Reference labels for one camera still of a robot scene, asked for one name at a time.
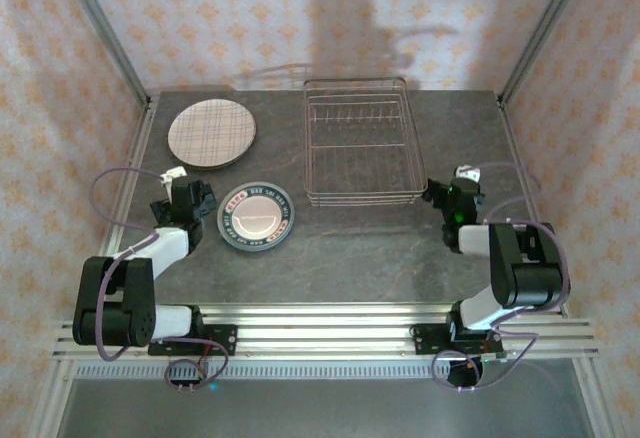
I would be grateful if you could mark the plaid striped plate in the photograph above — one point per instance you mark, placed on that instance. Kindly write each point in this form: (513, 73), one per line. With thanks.
(212, 133)

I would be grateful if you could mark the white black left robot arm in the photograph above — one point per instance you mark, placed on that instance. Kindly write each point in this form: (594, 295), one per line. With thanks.
(115, 303)

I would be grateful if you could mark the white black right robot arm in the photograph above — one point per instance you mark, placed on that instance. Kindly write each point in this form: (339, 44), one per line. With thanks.
(525, 278)

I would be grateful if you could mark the dark electronics module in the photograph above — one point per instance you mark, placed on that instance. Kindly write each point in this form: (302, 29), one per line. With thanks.
(465, 373)

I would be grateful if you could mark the grey metal shelf panel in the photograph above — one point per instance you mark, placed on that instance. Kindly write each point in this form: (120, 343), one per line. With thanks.
(325, 408)

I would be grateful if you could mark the aluminium table side rail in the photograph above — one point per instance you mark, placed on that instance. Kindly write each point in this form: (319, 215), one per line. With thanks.
(512, 133)
(137, 153)

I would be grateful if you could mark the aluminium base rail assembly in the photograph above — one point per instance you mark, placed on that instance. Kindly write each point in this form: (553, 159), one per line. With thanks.
(325, 328)

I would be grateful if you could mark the aluminium frame post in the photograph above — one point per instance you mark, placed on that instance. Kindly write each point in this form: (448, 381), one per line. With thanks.
(542, 33)
(104, 33)

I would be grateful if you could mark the aluminium frame leg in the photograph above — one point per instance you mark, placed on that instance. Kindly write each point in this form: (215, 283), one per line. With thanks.
(595, 408)
(49, 418)

